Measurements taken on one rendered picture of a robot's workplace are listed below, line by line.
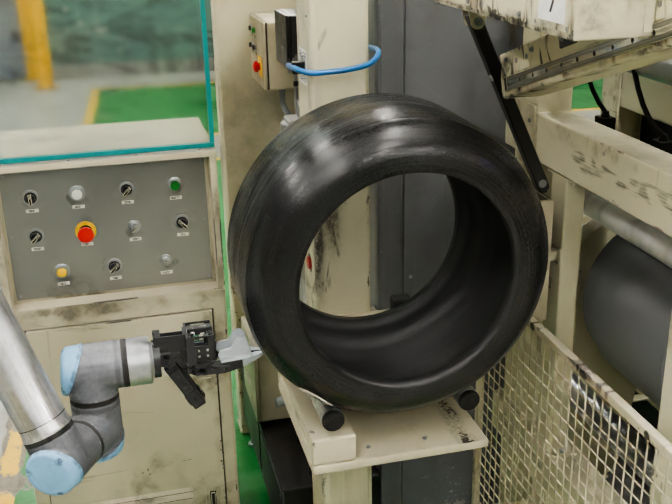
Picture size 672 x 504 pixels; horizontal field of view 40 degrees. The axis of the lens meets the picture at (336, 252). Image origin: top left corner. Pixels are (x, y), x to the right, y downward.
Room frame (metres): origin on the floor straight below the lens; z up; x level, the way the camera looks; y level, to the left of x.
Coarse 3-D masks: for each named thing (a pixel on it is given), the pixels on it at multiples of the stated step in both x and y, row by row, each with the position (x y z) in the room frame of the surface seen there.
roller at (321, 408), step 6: (312, 402) 1.63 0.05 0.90; (318, 402) 1.60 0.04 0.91; (318, 408) 1.59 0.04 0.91; (324, 408) 1.57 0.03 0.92; (330, 408) 1.57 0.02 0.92; (336, 408) 1.57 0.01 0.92; (318, 414) 1.58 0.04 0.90; (324, 414) 1.56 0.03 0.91; (330, 414) 1.55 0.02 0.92; (336, 414) 1.55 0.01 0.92; (342, 414) 1.56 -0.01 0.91; (324, 420) 1.55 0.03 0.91; (330, 420) 1.55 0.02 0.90; (336, 420) 1.55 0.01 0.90; (342, 420) 1.56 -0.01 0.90; (324, 426) 1.55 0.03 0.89; (330, 426) 1.55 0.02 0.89; (336, 426) 1.55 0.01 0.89
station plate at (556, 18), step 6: (540, 0) 1.49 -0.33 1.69; (546, 0) 1.47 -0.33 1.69; (552, 0) 1.45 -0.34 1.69; (558, 0) 1.43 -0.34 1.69; (564, 0) 1.41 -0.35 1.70; (540, 6) 1.49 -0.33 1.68; (546, 6) 1.47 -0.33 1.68; (552, 6) 1.45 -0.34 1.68; (558, 6) 1.43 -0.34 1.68; (564, 6) 1.41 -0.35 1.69; (540, 12) 1.49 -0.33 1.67; (546, 12) 1.47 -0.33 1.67; (552, 12) 1.45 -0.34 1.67; (558, 12) 1.43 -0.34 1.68; (564, 12) 1.41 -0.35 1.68; (540, 18) 1.49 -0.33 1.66; (546, 18) 1.47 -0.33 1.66; (552, 18) 1.45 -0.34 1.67; (558, 18) 1.43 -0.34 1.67; (564, 18) 1.41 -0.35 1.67
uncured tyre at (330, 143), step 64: (320, 128) 1.63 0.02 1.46; (384, 128) 1.57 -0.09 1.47; (448, 128) 1.60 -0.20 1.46; (256, 192) 1.60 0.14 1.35; (320, 192) 1.51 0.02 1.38; (512, 192) 1.60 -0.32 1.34; (256, 256) 1.51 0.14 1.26; (448, 256) 1.89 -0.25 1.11; (512, 256) 1.61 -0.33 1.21; (256, 320) 1.51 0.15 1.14; (320, 320) 1.80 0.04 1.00; (384, 320) 1.84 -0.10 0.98; (448, 320) 1.83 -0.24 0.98; (512, 320) 1.60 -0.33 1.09; (320, 384) 1.51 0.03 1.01; (384, 384) 1.53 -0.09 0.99; (448, 384) 1.57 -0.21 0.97
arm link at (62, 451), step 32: (0, 288) 1.45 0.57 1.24; (0, 320) 1.41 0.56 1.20; (0, 352) 1.38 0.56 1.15; (32, 352) 1.42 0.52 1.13; (0, 384) 1.38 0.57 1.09; (32, 384) 1.39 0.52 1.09; (32, 416) 1.37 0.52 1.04; (64, 416) 1.40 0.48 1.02; (32, 448) 1.36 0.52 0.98; (64, 448) 1.36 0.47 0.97; (96, 448) 1.42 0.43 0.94; (32, 480) 1.35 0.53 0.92; (64, 480) 1.34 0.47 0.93
